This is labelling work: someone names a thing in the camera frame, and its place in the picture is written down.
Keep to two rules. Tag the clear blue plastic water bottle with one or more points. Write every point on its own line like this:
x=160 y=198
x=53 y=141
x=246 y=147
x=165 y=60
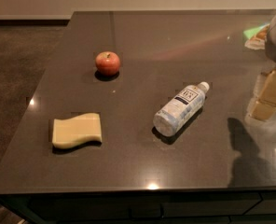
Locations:
x=182 y=107

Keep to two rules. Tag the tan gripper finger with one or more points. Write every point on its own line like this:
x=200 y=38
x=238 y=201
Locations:
x=268 y=92
x=261 y=111

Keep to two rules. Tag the yellow sponge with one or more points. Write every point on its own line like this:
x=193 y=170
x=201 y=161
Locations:
x=76 y=131

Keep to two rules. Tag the dark cabinet drawers under table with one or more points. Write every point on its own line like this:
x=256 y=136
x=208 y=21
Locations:
x=258 y=207

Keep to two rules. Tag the red apple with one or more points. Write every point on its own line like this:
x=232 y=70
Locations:
x=107 y=63

